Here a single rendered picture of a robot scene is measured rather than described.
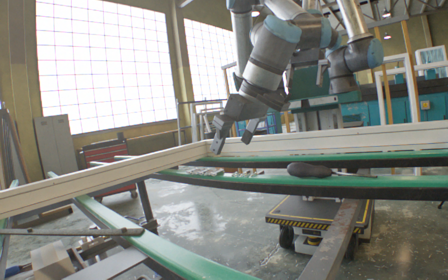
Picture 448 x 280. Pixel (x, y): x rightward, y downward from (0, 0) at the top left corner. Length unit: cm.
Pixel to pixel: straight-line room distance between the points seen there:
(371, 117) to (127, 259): 421
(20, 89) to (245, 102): 703
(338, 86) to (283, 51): 85
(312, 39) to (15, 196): 96
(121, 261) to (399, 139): 74
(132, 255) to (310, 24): 66
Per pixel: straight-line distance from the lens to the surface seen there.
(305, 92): 156
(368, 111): 433
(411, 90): 281
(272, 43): 50
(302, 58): 91
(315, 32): 66
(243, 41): 127
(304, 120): 161
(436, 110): 438
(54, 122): 710
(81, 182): 81
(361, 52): 127
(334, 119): 155
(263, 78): 51
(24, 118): 717
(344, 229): 39
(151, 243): 35
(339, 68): 135
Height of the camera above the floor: 103
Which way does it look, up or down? 5 degrees down
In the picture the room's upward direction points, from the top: 9 degrees counter-clockwise
